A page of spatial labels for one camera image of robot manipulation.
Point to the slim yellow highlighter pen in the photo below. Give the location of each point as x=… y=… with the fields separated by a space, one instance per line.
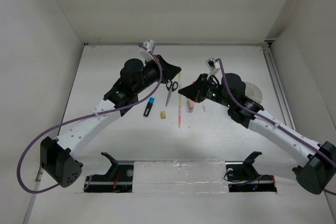
x=179 y=86

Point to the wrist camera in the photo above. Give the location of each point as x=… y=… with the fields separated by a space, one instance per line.
x=146 y=50
x=213 y=66

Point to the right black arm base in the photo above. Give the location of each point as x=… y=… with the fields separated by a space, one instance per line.
x=242 y=177

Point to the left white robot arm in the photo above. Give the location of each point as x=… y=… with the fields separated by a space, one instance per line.
x=58 y=157

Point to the white round compartment container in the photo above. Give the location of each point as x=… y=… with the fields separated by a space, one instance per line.
x=253 y=92

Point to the black handled scissors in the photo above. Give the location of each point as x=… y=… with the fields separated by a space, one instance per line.
x=171 y=87

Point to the pink eraser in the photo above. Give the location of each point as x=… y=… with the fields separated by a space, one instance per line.
x=190 y=105

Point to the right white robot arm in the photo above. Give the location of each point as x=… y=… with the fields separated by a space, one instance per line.
x=311 y=164

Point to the blue capped black highlighter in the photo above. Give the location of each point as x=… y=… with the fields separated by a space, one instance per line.
x=148 y=107

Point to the slim red highlighter pen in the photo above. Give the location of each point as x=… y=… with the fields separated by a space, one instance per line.
x=179 y=115

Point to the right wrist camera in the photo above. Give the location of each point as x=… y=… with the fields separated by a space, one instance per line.
x=213 y=66

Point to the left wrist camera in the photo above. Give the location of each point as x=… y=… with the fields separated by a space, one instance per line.
x=146 y=50

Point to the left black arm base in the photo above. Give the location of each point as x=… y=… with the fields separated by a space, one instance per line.
x=117 y=179

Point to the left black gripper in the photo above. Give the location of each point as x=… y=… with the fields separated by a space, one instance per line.
x=169 y=71

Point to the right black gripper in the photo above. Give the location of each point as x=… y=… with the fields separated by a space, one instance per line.
x=196 y=91

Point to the aluminium rail right side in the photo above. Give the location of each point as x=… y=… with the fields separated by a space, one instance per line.
x=274 y=75

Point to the small yellow eraser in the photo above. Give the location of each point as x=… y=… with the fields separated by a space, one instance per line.
x=163 y=114

